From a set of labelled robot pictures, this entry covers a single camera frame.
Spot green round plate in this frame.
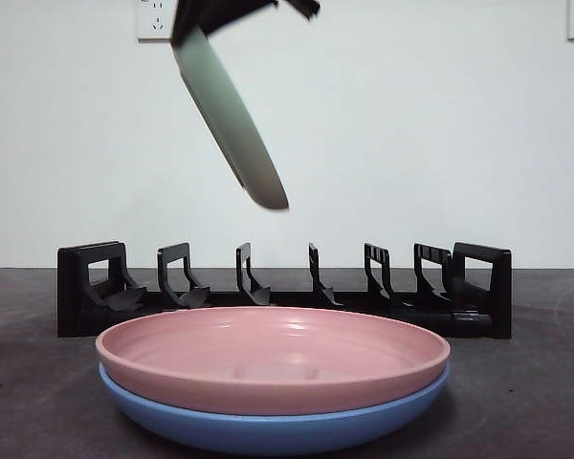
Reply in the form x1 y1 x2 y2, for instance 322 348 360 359
171 26 290 212

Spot pink round plate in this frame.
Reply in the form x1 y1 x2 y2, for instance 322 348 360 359
95 306 453 416

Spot blue round plate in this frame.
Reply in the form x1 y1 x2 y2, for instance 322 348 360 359
98 361 452 456

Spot black plastic plate rack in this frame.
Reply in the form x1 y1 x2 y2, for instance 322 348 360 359
56 241 513 341

